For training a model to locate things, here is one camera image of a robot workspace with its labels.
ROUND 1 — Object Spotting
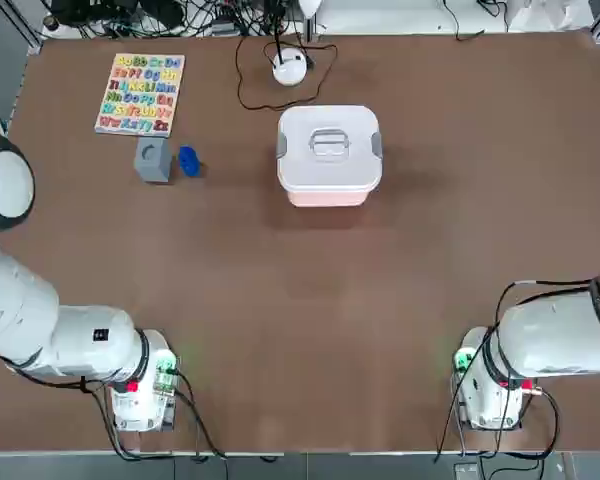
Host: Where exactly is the white bin lid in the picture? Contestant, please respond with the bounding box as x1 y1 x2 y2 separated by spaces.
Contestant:
276 104 385 194

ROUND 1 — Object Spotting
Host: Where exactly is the blue toy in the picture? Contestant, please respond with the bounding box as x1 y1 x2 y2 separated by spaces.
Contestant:
177 145 205 179

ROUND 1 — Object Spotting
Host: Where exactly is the grey block with round hole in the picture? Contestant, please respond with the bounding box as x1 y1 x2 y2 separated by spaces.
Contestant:
132 137 175 185

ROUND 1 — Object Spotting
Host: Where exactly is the pink plastic bin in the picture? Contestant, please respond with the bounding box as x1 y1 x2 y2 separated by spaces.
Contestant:
278 172 384 209

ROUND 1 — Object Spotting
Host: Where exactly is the white desk lamp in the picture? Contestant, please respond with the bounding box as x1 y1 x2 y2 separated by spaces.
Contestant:
271 0 324 87

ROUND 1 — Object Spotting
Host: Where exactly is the colourful alphabet puzzle board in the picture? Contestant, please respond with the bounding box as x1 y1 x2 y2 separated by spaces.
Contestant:
93 52 187 138

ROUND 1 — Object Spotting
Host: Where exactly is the black device box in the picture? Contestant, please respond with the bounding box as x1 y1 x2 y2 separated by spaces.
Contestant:
49 0 137 25

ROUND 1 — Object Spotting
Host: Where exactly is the white plastic sheet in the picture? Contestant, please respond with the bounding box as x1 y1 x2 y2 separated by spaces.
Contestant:
510 0 594 30

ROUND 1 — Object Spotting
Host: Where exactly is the black lamp cable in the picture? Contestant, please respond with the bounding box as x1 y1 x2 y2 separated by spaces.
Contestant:
235 34 339 112

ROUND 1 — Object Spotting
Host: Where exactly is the black left base cable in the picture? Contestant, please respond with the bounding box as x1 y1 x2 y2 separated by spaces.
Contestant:
169 367 230 480
79 377 177 462

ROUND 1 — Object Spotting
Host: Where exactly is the black base cable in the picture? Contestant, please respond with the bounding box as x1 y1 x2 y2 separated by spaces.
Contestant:
432 349 481 464
169 367 230 480
79 377 177 462
457 387 562 461

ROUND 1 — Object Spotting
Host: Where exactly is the black right base cable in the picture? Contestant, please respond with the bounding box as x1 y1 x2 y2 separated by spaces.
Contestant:
457 387 562 461
432 349 481 464

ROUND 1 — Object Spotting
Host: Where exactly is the black right arm wrist cable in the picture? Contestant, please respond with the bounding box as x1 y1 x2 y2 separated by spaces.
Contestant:
484 272 600 394

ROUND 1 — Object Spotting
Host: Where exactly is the loose black cable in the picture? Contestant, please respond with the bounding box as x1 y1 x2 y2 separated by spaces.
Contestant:
441 0 486 43

